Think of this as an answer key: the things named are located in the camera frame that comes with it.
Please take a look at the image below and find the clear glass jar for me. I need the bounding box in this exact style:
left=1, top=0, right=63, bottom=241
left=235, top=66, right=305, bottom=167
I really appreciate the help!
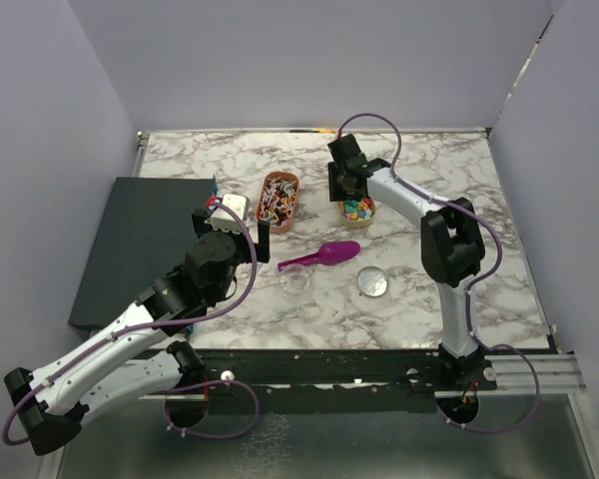
left=280, top=264, right=312, bottom=295

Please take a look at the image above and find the aluminium extrusion rail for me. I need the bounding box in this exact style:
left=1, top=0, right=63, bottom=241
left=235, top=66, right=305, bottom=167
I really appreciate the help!
left=488, top=354, right=586, bottom=395

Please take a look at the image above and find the silver jar lid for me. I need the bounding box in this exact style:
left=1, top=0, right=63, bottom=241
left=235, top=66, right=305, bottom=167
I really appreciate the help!
left=356, top=265, right=388, bottom=297

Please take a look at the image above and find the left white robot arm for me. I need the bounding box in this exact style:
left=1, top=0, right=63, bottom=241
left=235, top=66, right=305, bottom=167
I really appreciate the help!
left=2, top=201, right=271, bottom=456

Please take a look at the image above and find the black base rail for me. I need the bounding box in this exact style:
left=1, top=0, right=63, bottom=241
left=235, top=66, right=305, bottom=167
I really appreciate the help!
left=144, top=348, right=500, bottom=415

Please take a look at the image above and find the dark blue box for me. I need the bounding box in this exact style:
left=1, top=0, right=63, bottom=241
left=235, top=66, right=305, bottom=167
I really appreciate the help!
left=68, top=178, right=218, bottom=331

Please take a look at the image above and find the pink tray of lollipops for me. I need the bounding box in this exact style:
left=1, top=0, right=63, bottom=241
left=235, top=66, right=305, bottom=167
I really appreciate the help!
left=256, top=171, right=300, bottom=234

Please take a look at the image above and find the purple plastic scoop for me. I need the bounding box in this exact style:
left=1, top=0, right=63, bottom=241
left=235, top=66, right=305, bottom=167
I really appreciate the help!
left=278, top=240, right=361, bottom=271

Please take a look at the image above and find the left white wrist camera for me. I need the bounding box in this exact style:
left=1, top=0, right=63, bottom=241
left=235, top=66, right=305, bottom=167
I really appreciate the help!
left=207, top=193, right=250, bottom=235

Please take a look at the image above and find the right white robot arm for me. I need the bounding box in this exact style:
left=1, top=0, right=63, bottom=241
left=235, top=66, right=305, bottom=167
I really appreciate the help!
left=327, top=135, right=485, bottom=390

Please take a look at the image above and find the tan tray of star candies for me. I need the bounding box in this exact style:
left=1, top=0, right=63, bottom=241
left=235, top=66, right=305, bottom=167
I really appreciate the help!
left=336, top=198, right=375, bottom=229

